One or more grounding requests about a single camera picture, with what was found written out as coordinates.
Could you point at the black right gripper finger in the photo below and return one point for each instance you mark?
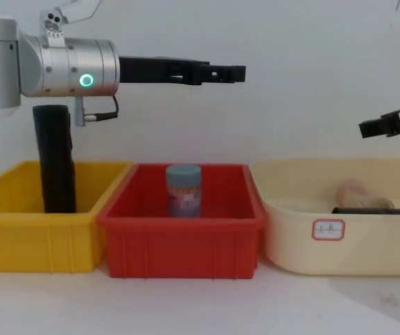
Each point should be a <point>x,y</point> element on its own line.
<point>370,128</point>

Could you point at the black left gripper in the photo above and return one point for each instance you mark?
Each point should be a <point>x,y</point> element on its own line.
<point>144,70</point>

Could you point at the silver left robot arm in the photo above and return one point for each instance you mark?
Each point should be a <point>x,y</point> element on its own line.
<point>56,70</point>

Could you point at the pale pink bottle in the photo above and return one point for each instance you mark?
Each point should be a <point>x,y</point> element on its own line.
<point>355,193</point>

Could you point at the white label with red border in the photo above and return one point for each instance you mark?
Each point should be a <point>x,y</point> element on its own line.
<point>329,229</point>

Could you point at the bottle with blue-grey cap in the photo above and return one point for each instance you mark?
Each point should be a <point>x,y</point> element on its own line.
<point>183,192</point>

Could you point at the cream plastic bin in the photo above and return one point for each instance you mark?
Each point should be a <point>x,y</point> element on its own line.
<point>360,254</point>

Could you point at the red plastic bin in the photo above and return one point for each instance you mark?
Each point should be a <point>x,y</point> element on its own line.
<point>182,244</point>

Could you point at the tall black cylinder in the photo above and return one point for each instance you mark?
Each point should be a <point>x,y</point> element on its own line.
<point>56,160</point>

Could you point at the white table cloth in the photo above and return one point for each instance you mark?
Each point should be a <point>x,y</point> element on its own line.
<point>185,307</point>

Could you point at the yellow plastic bin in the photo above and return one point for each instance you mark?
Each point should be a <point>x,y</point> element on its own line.
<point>11,240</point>

